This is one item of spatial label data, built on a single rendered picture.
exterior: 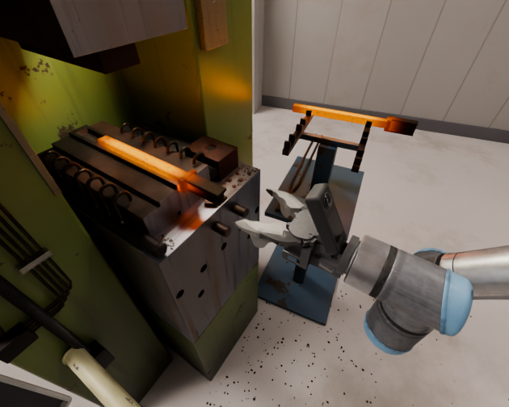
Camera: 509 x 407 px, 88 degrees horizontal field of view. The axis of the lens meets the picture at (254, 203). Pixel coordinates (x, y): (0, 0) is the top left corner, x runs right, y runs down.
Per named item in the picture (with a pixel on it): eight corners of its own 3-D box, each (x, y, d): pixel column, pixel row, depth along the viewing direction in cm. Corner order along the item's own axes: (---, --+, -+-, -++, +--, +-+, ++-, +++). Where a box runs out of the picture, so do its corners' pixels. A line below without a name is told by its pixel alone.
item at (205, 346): (258, 310, 139) (258, 259, 106) (211, 382, 116) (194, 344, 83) (180, 261, 161) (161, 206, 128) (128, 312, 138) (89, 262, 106)
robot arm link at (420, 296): (443, 351, 40) (484, 325, 33) (360, 307, 45) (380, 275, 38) (450, 301, 45) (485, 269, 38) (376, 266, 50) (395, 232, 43)
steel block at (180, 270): (258, 258, 106) (260, 169, 75) (194, 344, 83) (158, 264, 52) (161, 205, 128) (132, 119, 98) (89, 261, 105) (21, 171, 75)
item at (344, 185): (363, 175, 115) (364, 171, 114) (346, 241, 89) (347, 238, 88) (296, 159, 124) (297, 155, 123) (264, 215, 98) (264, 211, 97)
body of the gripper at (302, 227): (277, 257, 51) (337, 287, 47) (280, 228, 46) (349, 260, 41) (295, 231, 56) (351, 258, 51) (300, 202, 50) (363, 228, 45)
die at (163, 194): (212, 189, 69) (208, 161, 63) (152, 240, 57) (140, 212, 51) (111, 143, 86) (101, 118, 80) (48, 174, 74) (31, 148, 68)
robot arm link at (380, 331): (422, 327, 54) (454, 299, 46) (395, 371, 49) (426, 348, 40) (380, 295, 59) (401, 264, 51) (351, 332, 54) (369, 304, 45)
